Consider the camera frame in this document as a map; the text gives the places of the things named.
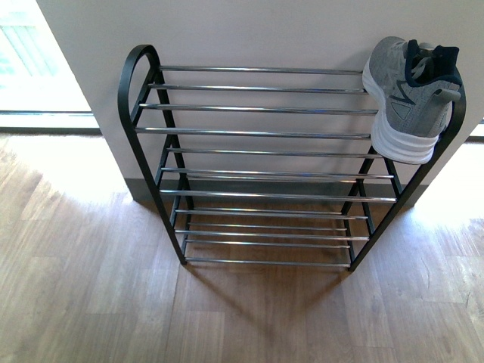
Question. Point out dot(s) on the grey sneaker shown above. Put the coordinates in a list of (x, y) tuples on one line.
[(414, 86)]

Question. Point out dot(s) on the black metal shoe rack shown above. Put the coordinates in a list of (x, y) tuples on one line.
[(265, 165)]

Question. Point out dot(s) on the dark window frame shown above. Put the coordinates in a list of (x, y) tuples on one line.
[(49, 123)]

